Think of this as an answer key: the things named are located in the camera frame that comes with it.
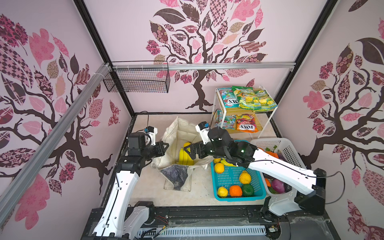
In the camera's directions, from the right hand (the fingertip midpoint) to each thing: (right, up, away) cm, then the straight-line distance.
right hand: (191, 144), depth 67 cm
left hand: (-12, -2, +7) cm, 14 cm away
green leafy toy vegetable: (+54, -5, +28) cm, 61 cm away
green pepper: (+30, -26, +10) cm, 41 cm away
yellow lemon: (+16, -27, +11) cm, 33 cm away
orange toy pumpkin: (+50, -9, +24) cm, 56 cm away
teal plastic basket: (+26, -25, +18) cm, 40 cm away
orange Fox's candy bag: (+33, +10, +23) cm, 42 cm away
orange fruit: (+23, -26, +9) cm, 36 cm away
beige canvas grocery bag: (-8, -17, +7) cm, 21 cm away
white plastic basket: (+36, -21, -12) cm, 43 cm away
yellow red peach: (+16, -16, +18) cm, 29 cm away
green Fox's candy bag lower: (+23, +11, +23) cm, 35 cm away
